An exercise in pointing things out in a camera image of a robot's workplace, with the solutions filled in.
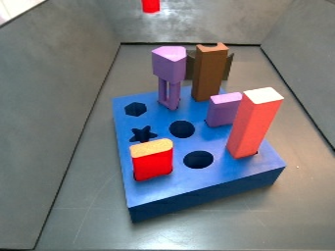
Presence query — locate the purple rounded triangle peg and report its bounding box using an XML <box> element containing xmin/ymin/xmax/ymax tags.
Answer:
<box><xmin>152</xmin><ymin>46</ymin><xmax>186</xmax><ymax>110</ymax></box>

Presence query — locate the red hexagon prism block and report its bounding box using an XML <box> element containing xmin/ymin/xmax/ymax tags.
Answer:
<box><xmin>141</xmin><ymin>0</ymin><xmax>160</xmax><ymax>14</ymax></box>

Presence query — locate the tall salmon rectangular block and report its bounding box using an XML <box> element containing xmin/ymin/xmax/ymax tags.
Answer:
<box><xmin>226</xmin><ymin>87</ymin><xmax>284</xmax><ymax>159</ymax></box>

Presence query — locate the brown notched block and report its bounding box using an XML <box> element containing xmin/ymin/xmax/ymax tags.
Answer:
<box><xmin>190</xmin><ymin>42</ymin><xmax>229</xmax><ymax>102</ymax></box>

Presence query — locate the red rounded block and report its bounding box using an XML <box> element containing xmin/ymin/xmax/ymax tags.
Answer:
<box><xmin>129</xmin><ymin>138</ymin><xmax>173</xmax><ymax>181</ymax></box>

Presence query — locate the small purple block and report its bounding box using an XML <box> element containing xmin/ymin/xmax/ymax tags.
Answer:
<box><xmin>205</xmin><ymin>92</ymin><xmax>241</xmax><ymax>127</ymax></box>

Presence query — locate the blue shape sorter board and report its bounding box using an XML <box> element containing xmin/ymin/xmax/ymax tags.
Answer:
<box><xmin>112</xmin><ymin>86</ymin><xmax>285</xmax><ymax>223</ymax></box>

